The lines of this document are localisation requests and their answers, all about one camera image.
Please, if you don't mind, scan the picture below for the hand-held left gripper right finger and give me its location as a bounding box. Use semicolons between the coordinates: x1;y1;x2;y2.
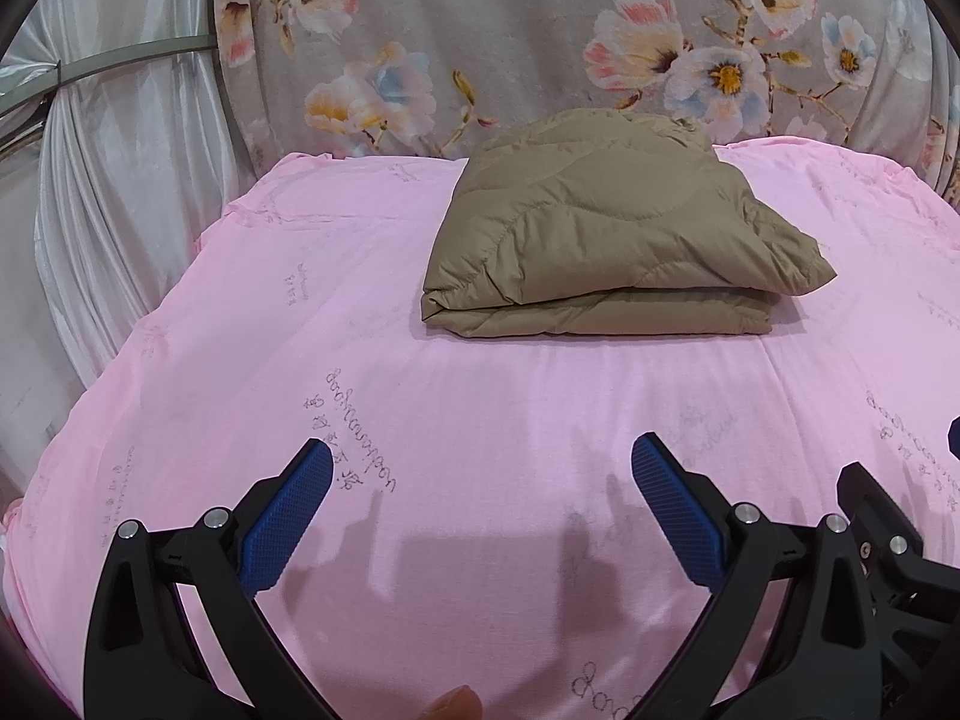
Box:
632;433;892;720

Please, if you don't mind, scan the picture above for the olive quilted jacket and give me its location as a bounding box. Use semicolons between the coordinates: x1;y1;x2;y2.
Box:
420;108;839;339

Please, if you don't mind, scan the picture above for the person's left hand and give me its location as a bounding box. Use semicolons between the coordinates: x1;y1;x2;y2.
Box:
418;684;483;720

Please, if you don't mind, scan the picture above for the white satin curtain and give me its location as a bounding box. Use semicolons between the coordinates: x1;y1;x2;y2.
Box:
0;0;265;500

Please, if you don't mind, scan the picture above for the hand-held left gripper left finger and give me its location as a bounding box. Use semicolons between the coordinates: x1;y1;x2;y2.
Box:
81;437;340;720

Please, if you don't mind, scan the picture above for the grey floral cloth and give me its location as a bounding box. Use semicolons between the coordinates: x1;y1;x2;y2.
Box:
214;0;960;212

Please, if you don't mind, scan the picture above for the grey metal bar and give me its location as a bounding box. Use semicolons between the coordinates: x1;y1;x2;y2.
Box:
0;34;223;119

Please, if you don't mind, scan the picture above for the pink bed sheet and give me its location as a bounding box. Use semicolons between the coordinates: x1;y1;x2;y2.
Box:
0;136;960;720

